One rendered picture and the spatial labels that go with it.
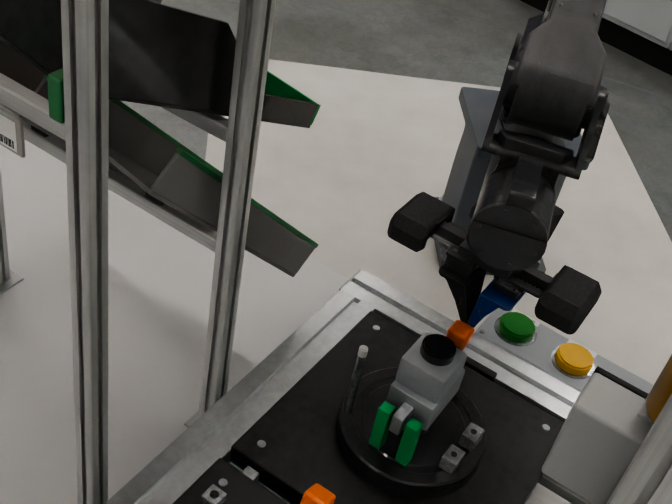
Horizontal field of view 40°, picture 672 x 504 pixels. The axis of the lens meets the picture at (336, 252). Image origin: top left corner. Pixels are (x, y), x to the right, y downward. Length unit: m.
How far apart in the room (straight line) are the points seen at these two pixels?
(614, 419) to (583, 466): 0.04
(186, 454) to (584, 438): 0.39
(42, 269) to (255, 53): 0.55
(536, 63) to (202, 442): 0.45
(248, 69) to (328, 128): 0.77
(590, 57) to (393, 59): 2.88
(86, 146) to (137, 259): 0.60
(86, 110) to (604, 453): 0.38
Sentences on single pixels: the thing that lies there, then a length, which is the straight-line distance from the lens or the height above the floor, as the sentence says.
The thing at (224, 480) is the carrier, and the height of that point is 0.97.
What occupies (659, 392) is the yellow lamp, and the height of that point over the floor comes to 1.28.
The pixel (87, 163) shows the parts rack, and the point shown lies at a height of 1.29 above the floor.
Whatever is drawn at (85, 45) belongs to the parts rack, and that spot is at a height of 1.38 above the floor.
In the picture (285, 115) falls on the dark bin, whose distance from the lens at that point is 0.82.
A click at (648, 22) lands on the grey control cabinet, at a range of 4.04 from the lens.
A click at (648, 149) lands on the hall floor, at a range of 3.50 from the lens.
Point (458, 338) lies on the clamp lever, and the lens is 0.85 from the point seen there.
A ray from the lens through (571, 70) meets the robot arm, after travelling 0.71.
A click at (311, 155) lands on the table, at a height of 0.86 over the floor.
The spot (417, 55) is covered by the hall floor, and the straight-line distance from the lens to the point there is 3.65.
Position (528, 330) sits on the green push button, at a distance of 1.03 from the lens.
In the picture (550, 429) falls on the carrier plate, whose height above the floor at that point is 0.97.
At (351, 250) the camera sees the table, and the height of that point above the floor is 0.86.
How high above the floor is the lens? 1.65
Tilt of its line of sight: 40 degrees down
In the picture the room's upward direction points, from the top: 12 degrees clockwise
